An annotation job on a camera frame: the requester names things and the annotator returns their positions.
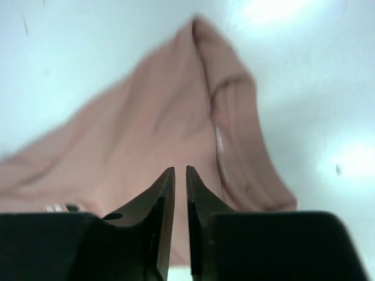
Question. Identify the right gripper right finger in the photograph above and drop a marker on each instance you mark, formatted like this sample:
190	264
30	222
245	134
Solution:
229	245

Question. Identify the pink printed t shirt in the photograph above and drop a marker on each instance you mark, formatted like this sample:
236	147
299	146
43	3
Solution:
189	103

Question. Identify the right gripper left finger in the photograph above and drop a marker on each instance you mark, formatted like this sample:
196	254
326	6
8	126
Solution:
130	243

